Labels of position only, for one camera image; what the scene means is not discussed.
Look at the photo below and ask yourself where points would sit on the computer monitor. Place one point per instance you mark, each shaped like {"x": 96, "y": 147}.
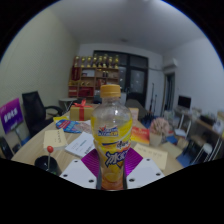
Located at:
{"x": 184, "y": 101}

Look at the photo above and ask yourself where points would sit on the purple sign board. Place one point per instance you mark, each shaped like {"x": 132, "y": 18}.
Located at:
{"x": 10, "y": 115}

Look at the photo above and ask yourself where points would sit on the orange red book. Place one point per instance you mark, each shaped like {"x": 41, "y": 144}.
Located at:
{"x": 140, "y": 135}

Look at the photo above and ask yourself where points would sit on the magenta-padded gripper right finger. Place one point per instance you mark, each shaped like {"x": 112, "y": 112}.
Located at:
{"x": 146, "y": 172}

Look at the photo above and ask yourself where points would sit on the yellow-capped orange drink bottle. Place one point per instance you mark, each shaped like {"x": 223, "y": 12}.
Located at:
{"x": 111, "y": 133}

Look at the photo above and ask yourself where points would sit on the pink flower bouquet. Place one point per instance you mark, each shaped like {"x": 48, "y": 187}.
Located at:
{"x": 159, "y": 128}

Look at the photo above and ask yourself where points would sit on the black office chair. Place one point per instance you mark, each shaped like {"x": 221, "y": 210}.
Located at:
{"x": 35, "y": 110}

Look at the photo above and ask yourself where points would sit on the white booklet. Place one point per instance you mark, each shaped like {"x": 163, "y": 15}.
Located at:
{"x": 80, "y": 144}

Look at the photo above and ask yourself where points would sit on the yellow gift box red ribbon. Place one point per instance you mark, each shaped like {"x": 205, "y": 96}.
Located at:
{"x": 81, "y": 111}

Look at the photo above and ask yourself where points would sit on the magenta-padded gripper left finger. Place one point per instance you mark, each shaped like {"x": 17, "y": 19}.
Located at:
{"x": 76, "y": 173}

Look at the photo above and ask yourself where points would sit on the black mug with coloured dots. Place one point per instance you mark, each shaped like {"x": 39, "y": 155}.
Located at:
{"x": 41, "y": 164}

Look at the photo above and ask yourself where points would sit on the dark framed glass door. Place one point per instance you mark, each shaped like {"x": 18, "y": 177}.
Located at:
{"x": 136, "y": 76}

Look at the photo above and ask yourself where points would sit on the blue printed magazine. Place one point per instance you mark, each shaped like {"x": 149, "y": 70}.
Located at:
{"x": 68, "y": 126}

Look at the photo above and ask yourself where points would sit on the tan notepad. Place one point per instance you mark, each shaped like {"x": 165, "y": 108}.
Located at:
{"x": 55, "y": 138}

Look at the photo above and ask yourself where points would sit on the pale yellow envelope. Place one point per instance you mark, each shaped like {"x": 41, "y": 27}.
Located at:
{"x": 151, "y": 155}

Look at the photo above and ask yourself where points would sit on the wooden shelf unit with trophies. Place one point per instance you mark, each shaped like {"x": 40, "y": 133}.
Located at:
{"x": 93, "y": 78}

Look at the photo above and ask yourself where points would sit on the white air conditioner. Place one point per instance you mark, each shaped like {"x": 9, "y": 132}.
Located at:
{"x": 170, "y": 65}

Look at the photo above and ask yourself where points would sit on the red-ball stirrer stick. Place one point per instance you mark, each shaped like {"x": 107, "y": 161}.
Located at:
{"x": 50, "y": 149}

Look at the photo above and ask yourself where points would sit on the small standing card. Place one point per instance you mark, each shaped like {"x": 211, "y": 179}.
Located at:
{"x": 134, "y": 114}

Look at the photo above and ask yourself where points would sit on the long cluttered side desk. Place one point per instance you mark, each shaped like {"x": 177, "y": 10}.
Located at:
{"x": 206, "y": 123}

